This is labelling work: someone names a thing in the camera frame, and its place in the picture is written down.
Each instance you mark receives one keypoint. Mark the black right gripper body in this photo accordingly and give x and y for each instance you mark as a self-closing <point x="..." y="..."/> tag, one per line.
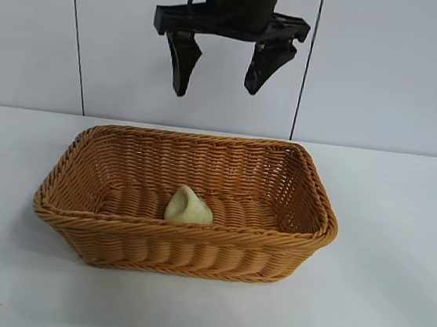
<point x="240" y="8"/>

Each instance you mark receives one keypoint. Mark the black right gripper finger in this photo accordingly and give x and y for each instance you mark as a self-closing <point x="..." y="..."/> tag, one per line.
<point x="183" y="65"/>
<point x="265" y="64"/>

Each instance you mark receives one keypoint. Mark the pale yellow egg yolk pastry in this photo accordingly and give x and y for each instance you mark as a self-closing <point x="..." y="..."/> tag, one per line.
<point x="187" y="209"/>

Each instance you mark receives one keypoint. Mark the brown woven wicker basket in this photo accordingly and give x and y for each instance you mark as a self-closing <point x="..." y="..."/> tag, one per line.
<point x="192" y="251"/>

